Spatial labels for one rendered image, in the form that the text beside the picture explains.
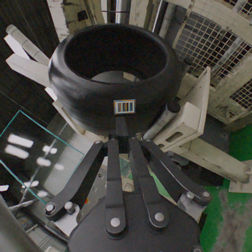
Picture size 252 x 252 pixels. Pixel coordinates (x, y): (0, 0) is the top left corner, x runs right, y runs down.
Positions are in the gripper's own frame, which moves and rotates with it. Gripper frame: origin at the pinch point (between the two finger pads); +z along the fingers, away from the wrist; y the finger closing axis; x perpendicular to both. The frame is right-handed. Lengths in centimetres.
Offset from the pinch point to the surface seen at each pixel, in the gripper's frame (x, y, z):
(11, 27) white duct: 70, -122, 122
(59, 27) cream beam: 41, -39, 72
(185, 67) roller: 13.4, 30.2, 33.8
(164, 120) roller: -5.8, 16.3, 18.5
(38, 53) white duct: 36, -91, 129
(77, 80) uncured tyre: 6.9, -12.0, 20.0
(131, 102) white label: 1.2, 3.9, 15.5
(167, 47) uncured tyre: 21.4, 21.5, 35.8
